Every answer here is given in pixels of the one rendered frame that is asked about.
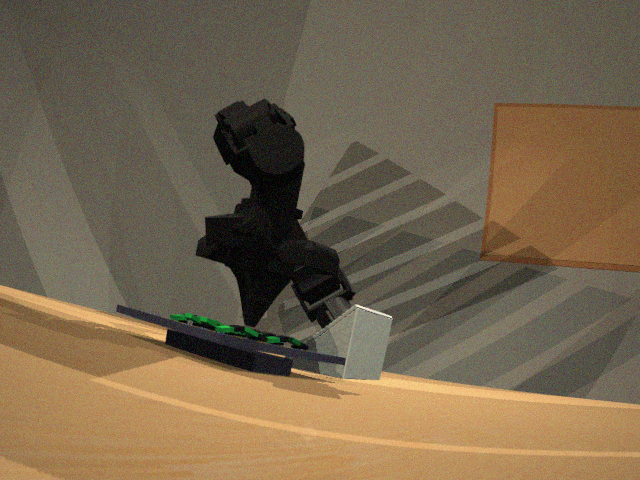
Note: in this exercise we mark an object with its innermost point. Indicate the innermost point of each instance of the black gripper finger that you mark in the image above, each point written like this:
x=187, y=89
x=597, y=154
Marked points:
x=267, y=283
x=244, y=282

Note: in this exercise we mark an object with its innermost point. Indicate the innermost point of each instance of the grey switch panel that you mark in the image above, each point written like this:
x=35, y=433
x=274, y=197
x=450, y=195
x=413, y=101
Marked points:
x=233, y=345

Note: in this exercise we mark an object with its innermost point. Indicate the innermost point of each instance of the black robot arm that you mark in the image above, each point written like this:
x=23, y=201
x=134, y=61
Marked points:
x=261, y=144

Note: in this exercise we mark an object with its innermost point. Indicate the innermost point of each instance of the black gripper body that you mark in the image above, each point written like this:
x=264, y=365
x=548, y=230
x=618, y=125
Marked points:
x=283, y=253

